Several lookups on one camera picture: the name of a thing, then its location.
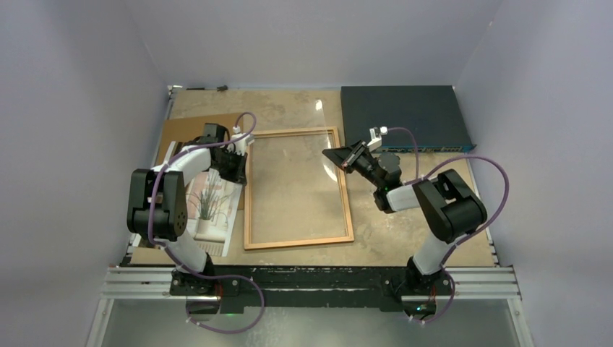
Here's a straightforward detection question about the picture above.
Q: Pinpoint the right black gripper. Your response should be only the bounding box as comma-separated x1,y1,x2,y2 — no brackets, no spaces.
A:
322,139,383,189

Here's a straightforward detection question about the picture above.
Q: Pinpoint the wooden picture frame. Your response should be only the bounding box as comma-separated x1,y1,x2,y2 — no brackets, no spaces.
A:
243,126,356,252

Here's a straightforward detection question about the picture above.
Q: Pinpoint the plant photo print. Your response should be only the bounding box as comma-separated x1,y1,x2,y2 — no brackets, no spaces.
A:
164,145,244,257

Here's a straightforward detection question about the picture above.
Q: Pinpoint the brown cardboard backing board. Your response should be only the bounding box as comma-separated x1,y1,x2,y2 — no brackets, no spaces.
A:
155,113,246,212

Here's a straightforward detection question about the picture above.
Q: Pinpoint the clear acrylic sheet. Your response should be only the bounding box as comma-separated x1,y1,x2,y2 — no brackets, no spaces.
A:
249,98,350,245

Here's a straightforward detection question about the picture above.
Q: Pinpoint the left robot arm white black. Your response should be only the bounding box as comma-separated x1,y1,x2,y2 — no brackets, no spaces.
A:
127,123,253,296

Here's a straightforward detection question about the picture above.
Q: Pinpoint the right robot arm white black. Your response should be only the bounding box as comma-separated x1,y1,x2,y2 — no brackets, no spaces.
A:
322,142,487,294

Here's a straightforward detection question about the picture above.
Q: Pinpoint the black mounting plate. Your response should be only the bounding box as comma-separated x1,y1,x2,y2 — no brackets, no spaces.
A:
169,265,451,314

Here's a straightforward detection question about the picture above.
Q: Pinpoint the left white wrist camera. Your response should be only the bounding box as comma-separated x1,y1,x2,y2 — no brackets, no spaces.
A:
228,126,254,155

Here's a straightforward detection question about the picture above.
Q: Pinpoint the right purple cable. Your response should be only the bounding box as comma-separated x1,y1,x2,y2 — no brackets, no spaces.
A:
385,126,510,325

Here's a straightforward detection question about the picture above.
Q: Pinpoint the purple cable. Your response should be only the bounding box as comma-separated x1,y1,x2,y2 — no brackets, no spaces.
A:
147,111,266,335
385,126,510,325

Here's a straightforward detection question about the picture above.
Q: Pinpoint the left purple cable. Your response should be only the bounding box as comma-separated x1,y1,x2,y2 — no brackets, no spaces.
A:
147,111,266,335

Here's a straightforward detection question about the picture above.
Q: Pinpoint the dark blue network switch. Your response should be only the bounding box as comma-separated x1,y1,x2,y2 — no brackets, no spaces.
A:
340,85,476,153

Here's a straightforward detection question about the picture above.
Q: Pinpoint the aluminium rail base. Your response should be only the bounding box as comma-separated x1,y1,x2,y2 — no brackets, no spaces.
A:
102,265,520,300

